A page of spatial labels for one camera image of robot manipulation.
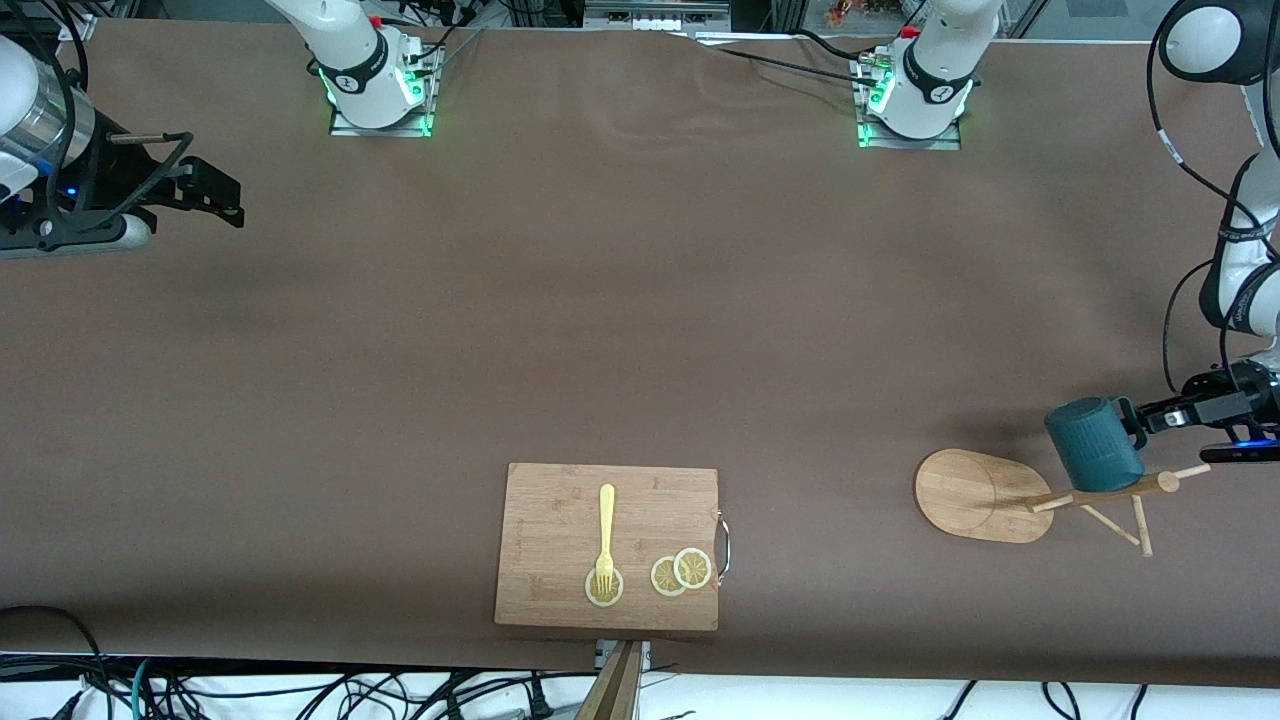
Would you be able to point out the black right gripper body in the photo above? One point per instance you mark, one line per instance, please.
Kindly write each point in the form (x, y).
(98, 183)

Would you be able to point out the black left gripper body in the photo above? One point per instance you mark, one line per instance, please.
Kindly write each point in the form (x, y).
(1226, 391)

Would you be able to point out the dark teal mug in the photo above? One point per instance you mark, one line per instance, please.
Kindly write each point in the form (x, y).
(1092, 445)

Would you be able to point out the wooden cup rack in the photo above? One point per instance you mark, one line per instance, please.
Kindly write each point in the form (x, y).
(970, 495)

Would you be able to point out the bamboo cutting board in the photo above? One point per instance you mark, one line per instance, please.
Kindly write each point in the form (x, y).
(550, 540)

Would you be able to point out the grey metal equipment box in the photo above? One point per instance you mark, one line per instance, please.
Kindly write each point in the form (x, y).
(655, 15)

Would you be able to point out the yellow plastic fork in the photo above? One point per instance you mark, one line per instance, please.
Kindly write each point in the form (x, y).
(606, 520)

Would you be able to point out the lemon slice under fork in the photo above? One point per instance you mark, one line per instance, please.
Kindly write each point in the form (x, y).
(590, 590)

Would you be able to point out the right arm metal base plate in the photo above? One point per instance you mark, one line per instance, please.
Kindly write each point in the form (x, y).
(425, 100)

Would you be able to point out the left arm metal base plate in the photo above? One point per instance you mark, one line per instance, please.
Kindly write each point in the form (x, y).
(950, 140)

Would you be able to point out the metal clamp bracket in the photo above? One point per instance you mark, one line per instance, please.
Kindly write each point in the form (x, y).
(645, 652)

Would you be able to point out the wooden post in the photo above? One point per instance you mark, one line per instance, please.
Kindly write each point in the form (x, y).
(612, 690)

